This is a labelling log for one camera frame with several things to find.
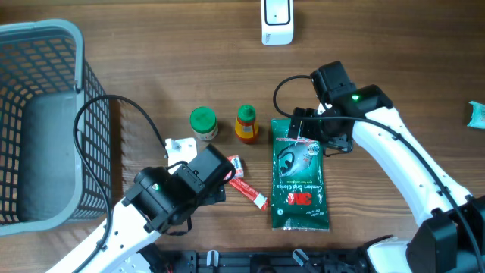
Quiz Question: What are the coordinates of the small red white packet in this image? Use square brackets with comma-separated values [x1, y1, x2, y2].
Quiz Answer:
[227, 155, 244, 179]

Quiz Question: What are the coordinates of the red sauce bottle green cap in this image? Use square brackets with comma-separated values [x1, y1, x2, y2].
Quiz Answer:
[235, 104, 258, 143]

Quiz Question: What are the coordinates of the green lid spice jar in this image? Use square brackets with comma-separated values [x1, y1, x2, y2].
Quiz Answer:
[189, 106, 218, 141]

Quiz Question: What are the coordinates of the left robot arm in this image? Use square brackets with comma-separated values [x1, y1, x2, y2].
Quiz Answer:
[51, 144, 235, 272]

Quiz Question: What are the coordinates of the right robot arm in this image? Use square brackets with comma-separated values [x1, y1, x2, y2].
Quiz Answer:
[290, 61, 484, 272]

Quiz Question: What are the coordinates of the grey plastic mesh basket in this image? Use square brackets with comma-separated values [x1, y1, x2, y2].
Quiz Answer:
[1, 19, 111, 236]

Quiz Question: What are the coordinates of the green 3M gloves packet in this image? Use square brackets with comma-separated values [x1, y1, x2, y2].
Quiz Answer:
[271, 119, 330, 231]

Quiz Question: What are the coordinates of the teal wet wipes packet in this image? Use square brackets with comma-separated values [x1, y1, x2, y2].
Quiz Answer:
[467, 101, 485, 130]

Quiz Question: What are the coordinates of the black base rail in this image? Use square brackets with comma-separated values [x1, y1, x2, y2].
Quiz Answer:
[139, 245, 375, 273]

